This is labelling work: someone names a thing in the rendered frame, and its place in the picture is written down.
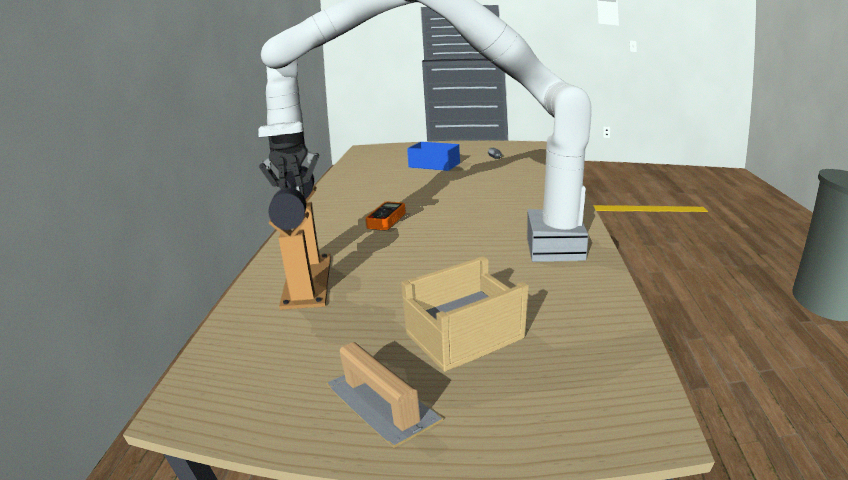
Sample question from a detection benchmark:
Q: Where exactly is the orange digital multimeter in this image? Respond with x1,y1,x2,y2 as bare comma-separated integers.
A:
366,202,406,230

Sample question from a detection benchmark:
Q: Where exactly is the black dumbbell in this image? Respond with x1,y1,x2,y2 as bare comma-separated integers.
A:
268,171,314,230

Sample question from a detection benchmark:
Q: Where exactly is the blue open bin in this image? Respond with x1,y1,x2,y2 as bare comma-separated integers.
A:
407,142,460,171

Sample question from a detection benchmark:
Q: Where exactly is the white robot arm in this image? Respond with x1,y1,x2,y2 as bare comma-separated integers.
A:
258,0,591,229

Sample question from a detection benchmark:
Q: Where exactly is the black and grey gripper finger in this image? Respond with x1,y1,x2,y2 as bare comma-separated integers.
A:
290,151,319,196
259,156,288,189

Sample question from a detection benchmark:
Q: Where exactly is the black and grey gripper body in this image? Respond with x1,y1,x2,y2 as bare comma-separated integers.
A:
269,131,308,172

